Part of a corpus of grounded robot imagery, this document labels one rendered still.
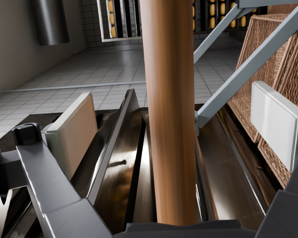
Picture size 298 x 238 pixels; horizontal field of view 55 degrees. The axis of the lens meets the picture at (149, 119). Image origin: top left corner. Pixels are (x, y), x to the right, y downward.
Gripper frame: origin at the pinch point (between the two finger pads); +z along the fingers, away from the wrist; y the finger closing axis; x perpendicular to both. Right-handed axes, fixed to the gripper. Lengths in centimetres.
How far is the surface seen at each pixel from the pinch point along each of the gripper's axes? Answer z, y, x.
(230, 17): 84, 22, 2
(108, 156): 64, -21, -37
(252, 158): 84, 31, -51
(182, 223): -1.2, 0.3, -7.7
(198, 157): 20.9, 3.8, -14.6
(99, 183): 49, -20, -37
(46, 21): 286, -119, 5
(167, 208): -1.1, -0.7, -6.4
